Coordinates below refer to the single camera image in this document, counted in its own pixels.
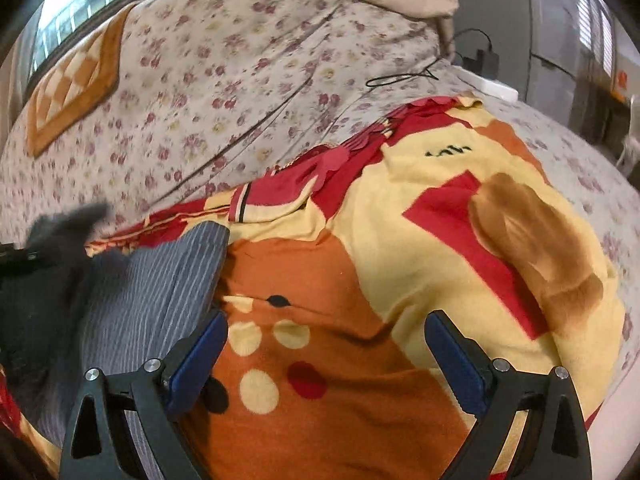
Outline black cable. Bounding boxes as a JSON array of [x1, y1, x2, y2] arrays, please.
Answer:
[[366, 27, 497, 89]]

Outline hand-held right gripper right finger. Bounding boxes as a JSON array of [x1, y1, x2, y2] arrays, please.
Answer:
[[424, 309, 594, 480]]

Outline orange checkered pillow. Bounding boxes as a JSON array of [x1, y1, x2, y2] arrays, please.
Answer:
[[26, 2, 137, 158]]

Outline white power strip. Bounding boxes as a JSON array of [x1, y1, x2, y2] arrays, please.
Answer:
[[456, 66, 520, 102]]

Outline blue-grey striped shirt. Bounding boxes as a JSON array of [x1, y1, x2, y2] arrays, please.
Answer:
[[27, 204, 232, 480]]

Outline window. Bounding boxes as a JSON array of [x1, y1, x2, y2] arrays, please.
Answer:
[[29, 0, 136, 77]]

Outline grey cabinet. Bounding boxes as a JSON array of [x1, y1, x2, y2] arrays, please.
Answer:
[[522, 0, 618, 128]]

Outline floral bed sheet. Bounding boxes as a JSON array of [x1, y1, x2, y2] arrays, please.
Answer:
[[0, 0, 640, 441]]

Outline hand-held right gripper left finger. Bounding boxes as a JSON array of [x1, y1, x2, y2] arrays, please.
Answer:
[[59, 309, 230, 480]]

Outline black charger adapter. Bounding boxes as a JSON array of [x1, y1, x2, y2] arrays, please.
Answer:
[[469, 47, 501, 79]]

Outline orange red yellow printed blanket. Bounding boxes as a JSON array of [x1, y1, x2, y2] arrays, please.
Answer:
[[0, 95, 629, 480]]

